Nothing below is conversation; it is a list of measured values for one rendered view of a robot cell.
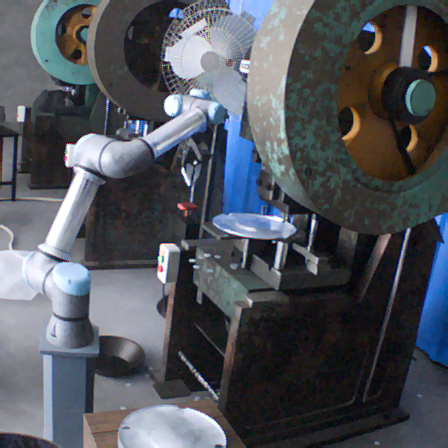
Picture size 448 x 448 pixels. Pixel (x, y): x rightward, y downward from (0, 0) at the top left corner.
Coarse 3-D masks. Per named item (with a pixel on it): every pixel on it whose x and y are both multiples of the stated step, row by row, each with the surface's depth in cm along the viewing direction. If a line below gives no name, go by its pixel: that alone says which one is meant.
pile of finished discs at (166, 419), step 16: (128, 416) 156; (144, 416) 158; (160, 416) 159; (176, 416) 160; (192, 416) 162; (128, 432) 150; (144, 432) 151; (160, 432) 151; (176, 432) 153; (192, 432) 154; (208, 432) 155
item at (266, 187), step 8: (264, 168) 203; (264, 176) 200; (256, 184) 202; (264, 184) 200; (272, 184) 196; (264, 192) 200; (272, 192) 197; (280, 192) 197; (280, 200) 197; (288, 200) 197
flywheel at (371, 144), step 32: (384, 32) 153; (416, 32) 158; (352, 64) 152; (384, 64) 156; (416, 64) 162; (352, 96) 155; (384, 96) 153; (416, 96) 148; (352, 128) 162; (384, 128) 164; (416, 128) 170; (384, 160) 168; (416, 160) 174
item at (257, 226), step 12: (216, 216) 209; (240, 216) 215; (252, 216) 217; (264, 216) 218; (228, 228) 198; (240, 228) 199; (252, 228) 199; (264, 228) 200; (276, 228) 205; (288, 228) 206
